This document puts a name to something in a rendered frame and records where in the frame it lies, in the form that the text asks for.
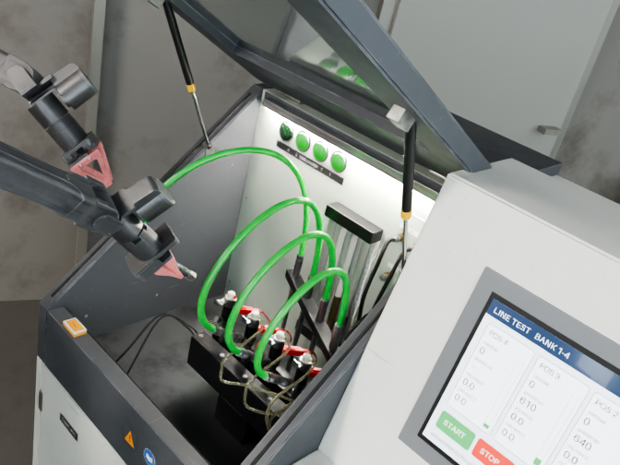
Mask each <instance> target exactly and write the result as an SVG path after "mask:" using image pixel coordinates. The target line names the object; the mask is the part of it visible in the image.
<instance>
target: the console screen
mask: <svg viewBox="0 0 620 465"><path fill-rule="evenodd" d="M398 439H399V440H400V441H402V442H403V443H404V444H405V445H406V446H408V447H409V448H410V449H411V450H413V451H414V452H415V453H416V454H417V455H419V456H420V457H421V458H422V459H424V460H425V461H426V462H427V463H428V464H430V465H620V344H618V343H616V342H615V341H613V340H611V339H609V338H607V337H605V336H604V335H603V334H601V333H600V332H598V331H596V330H595V329H593V328H591V327H589V326H587V325H585V324H584V323H582V322H580V321H579V320H577V319H575V318H574V317H573V316H571V315H569V314H567V313H565V312H564V311H562V310H560V309H559V308H557V307H555V306H554V305H552V304H550V303H548V302H546V301H544V299H542V298H540V297H539V296H537V295H535V294H534V293H532V292H530V291H528V290H526V289H525V288H523V287H521V286H519V285H518V284H517V283H515V282H514V281H512V280H510V279H508V278H506V277H505V276H503V275H501V274H499V273H498V272H496V271H494V270H493V269H491V268H489V267H485V269H484V271H483V273H482V275H481V277H480V278H479V280H478V282H477V284H476V286H475V288H474V290H473V292H472V294H471V297H470V299H469V301H468V302H467V304H466V306H465V307H464V309H463V311H462V313H461V315H460V317H459V320H458V322H457V324H456V326H455V327H454V329H453V331H452V333H451V335H450V337H449V339H448V341H447V343H446V345H445V347H444V349H443V351H442V352H441V354H440V356H439V358H438V360H437V362H436V364H435V367H434V369H433V371H432V373H431V375H429V377H428V379H427V381H426V383H425V385H424V387H423V390H422V392H421V394H420V396H419V398H418V399H417V401H416V403H415V405H414V407H413V409H412V410H411V413H410V415H409V417H408V419H407V421H406V423H405V424H404V426H403V428H402V430H401V432H400V434H399V437H398Z"/></svg>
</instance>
